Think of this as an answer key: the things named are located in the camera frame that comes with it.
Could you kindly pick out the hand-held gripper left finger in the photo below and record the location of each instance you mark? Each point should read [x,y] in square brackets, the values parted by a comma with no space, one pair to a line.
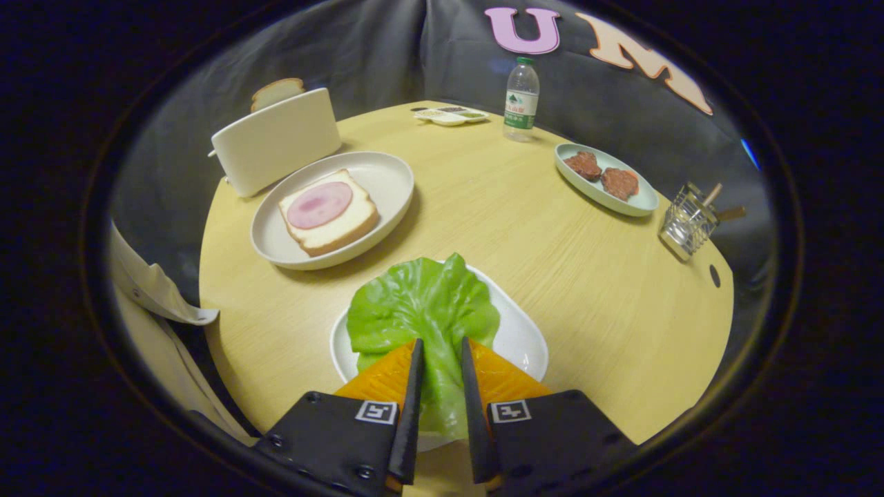
[413,414]

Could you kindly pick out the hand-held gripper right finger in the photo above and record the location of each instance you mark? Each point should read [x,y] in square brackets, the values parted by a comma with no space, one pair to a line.
[475,414]

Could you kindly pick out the green lettuce leaf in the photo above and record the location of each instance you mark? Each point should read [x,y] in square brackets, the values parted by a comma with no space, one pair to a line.
[428,304]

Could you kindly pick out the white squarish plate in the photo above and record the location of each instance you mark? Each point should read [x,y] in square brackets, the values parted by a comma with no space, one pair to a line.
[518,335]

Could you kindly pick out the thick white bread slice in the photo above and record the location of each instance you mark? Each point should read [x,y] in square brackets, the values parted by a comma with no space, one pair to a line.
[345,232]

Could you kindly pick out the pink ham slice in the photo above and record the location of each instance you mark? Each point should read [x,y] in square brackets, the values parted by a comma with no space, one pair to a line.
[319,205]

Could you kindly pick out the round beige plate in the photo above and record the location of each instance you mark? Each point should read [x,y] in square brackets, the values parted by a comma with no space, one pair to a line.
[387,179]

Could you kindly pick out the brown meat patty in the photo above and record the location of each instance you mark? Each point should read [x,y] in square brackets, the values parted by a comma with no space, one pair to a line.
[583,166]
[619,183]

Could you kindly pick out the pale green oval plate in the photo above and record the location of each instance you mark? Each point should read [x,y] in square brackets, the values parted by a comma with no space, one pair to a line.
[646,200]

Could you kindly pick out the person's white shirt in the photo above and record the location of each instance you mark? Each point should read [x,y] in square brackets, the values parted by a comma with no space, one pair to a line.
[148,290]

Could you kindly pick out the white divided dish with beans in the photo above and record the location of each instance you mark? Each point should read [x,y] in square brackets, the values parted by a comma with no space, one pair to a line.
[449,117]

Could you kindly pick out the white toaster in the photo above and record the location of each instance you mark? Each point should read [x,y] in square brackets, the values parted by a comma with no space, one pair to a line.
[276,141]

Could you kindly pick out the clear bottle with green cap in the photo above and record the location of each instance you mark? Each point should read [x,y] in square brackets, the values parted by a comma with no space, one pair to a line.
[521,103]

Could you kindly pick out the bread slice with brown crust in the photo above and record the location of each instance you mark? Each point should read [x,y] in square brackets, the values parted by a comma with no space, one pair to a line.
[276,92]

